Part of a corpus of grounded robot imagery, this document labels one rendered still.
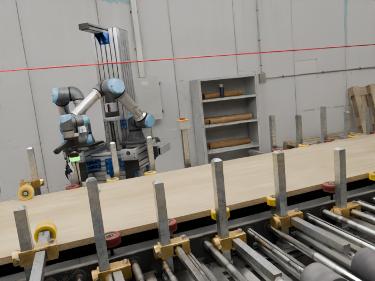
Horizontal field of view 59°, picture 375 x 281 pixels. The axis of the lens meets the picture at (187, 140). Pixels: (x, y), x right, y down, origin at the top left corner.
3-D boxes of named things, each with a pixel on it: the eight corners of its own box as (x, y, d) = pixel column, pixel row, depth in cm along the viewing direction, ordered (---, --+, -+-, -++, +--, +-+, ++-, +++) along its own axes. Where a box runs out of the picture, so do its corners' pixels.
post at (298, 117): (298, 171, 278) (294, 114, 271) (301, 170, 279) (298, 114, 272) (301, 172, 275) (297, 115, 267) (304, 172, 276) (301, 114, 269)
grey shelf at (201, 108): (198, 180, 523) (188, 81, 499) (250, 170, 545) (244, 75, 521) (207, 187, 480) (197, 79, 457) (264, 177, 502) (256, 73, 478)
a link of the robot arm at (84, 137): (84, 88, 274) (93, 145, 263) (70, 90, 270) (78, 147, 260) (83, 82, 263) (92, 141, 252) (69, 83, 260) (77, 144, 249)
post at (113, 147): (118, 209, 230) (109, 141, 223) (123, 208, 232) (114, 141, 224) (119, 211, 227) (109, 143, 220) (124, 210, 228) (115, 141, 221)
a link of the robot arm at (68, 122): (74, 113, 222) (63, 115, 215) (77, 129, 223) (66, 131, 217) (67, 114, 226) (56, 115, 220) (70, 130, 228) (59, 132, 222)
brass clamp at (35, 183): (22, 188, 209) (20, 180, 209) (44, 184, 214) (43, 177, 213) (20, 190, 204) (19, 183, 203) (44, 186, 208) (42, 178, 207)
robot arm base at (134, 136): (132, 139, 298) (130, 127, 296) (148, 137, 294) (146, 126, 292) (125, 141, 284) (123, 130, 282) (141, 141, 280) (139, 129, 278)
